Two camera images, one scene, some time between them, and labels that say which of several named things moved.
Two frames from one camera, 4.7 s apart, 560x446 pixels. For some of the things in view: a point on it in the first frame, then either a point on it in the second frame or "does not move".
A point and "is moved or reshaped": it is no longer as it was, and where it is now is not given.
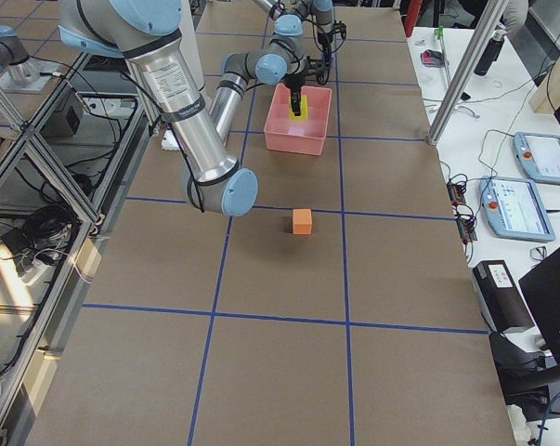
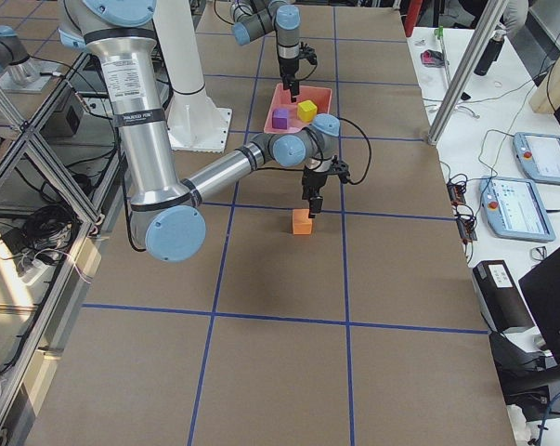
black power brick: x=501 y=304 does not move
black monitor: x=551 y=292 does not move
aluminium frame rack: x=47 y=190 does not move
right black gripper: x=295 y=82 to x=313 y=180
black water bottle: x=490 y=53 does not move
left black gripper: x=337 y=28 to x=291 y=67
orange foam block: x=302 y=221 does not move
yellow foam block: x=304 y=115 is moved or reshaped
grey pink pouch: x=433 y=58 does not move
